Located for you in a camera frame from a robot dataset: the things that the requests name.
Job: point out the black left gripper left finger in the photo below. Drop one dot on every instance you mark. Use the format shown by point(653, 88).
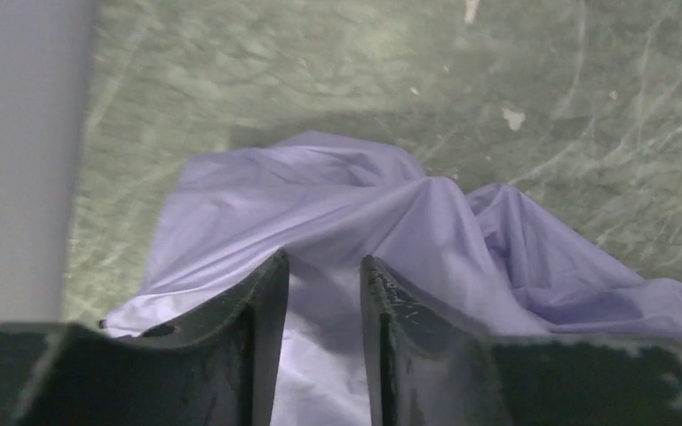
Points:
point(214, 365)

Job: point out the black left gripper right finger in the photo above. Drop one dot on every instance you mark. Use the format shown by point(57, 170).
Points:
point(428, 364)

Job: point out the lilac and black folding umbrella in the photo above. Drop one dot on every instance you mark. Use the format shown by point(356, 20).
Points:
point(329, 201)

